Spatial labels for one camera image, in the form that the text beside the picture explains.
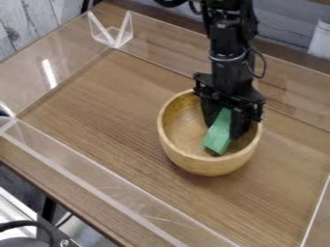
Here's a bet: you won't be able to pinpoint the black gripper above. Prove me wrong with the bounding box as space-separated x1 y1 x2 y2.
193 54 265 140

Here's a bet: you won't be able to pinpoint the green rectangular block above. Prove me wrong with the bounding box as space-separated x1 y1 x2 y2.
201 108 231 155

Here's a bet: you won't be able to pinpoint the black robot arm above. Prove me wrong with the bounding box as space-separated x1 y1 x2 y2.
153 0 265 140

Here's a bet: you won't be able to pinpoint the brown wooden bowl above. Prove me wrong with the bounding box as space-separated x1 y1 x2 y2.
156 90 263 177

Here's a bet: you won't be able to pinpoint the white cylinder at right edge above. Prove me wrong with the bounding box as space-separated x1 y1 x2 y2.
308 15 330 60

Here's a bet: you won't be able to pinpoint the clear acrylic tray walls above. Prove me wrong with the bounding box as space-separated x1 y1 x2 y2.
0 3 330 247

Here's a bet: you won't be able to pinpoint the black table leg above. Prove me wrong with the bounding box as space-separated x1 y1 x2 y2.
41 197 56 222

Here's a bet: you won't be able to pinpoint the black cable bottom left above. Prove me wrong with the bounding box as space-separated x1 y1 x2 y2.
0 219 54 247

